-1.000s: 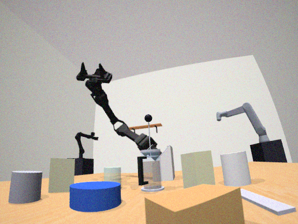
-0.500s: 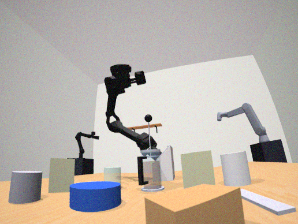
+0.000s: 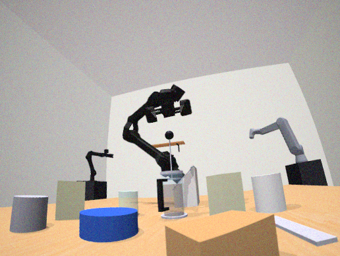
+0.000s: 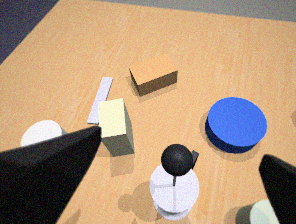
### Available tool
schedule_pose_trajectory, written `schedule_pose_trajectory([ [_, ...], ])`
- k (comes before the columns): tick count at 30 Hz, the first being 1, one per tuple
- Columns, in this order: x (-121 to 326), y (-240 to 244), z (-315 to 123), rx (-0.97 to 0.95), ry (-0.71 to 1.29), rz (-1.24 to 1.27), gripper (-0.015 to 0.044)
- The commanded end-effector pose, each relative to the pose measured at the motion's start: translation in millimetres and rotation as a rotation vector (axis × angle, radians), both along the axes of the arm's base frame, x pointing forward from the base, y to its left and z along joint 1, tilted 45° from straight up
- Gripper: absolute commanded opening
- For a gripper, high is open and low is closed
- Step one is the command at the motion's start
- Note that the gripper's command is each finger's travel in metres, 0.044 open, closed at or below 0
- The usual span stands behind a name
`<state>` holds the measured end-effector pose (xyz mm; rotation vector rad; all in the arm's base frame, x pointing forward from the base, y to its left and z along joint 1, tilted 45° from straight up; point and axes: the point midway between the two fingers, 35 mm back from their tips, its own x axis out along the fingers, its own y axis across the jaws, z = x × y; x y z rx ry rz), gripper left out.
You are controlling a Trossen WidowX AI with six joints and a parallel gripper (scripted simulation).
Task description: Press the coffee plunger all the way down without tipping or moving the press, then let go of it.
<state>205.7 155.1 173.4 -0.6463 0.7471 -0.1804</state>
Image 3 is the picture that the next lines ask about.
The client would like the glass french press coffee maker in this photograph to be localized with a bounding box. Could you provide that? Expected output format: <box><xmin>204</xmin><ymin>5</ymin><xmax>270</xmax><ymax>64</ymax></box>
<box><xmin>157</xmin><ymin>131</ymin><xmax>188</xmax><ymax>219</ymax></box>

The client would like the white flat bar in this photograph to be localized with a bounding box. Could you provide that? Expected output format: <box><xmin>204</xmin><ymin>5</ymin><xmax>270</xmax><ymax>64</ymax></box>
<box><xmin>275</xmin><ymin>216</ymin><xmax>338</xmax><ymax>247</ymax></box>

